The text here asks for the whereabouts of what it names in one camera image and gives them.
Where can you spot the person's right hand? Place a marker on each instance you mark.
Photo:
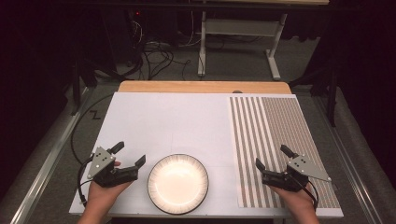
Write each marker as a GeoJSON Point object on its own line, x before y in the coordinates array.
{"type": "Point", "coordinates": [294, 197]}

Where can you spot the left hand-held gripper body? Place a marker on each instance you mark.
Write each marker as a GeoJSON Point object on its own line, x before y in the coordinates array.
{"type": "Point", "coordinates": [101, 161]}

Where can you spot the black stand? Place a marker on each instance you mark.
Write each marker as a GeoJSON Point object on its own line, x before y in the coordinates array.
{"type": "Point", "coordinates": [332, 99]}
{"type": "Point", "coordinates": [76, 87]}

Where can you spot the brown striped placemat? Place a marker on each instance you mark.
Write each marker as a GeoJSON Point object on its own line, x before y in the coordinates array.
{"type": "Point", "coordinates": [264, 124]}

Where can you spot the aluminium rail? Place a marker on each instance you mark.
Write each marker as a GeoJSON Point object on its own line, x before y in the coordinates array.
{"type": "Point", "coordinates": [351, 161]}
{"type": "Point", "coordinates": [46, 161]}

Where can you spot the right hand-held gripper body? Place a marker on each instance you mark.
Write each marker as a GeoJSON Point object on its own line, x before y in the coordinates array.
{"type": "Point", "coordinates": [303, 168]}

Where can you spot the person's left hand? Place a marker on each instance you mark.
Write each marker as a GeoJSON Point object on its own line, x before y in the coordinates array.
{"type": "Point", "coordinates": [102, 193]}

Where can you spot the white plate with dark rim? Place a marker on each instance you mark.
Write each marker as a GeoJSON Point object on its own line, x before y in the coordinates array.
{"type": "Point", "coordinates": [177, 183]}

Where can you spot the white metal frame desk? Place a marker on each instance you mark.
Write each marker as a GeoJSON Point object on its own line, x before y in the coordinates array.
{"type": "Point", "coordinates": [239, 27]}

